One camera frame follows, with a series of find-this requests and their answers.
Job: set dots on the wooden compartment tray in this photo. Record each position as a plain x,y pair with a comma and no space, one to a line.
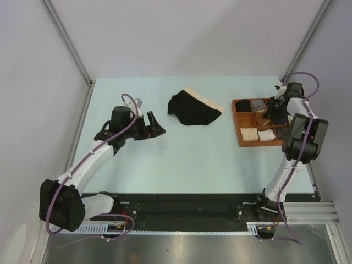
245,117

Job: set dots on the brown boxer underwear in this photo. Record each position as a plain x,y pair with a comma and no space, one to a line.
261,118

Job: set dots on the black underwear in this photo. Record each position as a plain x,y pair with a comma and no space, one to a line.
193,109

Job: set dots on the rolled dark grey garment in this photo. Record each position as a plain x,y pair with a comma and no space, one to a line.
281,132

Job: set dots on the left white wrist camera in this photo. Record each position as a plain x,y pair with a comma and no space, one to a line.
134,107

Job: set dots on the rolled grey striped garment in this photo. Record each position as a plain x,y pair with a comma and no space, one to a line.
258,105

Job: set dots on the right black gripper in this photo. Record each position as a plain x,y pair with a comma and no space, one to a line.
271,114

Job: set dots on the right aluminium frame post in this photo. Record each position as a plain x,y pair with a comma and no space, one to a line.
312,29

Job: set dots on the aluminium frame post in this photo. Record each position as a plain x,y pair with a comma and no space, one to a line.
64,36
312,29

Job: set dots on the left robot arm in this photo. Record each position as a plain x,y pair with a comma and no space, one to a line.
61,200

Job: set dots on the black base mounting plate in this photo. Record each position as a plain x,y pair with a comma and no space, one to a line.
189,211

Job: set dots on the rolled beige garment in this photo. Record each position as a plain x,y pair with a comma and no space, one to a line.
249,134

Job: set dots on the left aluminium frame post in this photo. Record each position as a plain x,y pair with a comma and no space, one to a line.
64,36

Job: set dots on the navy blue underwear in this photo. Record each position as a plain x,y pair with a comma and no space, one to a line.
280,121

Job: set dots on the white slotted cable duct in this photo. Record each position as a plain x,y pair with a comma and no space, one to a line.
118,229

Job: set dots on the rolled white garment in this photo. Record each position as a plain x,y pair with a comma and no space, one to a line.
266,135

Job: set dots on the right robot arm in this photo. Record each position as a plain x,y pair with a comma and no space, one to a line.
301,145

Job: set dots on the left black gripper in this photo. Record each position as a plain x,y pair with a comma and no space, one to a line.
152,130

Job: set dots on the rolled black garment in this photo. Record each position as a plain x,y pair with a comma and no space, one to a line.
243,106

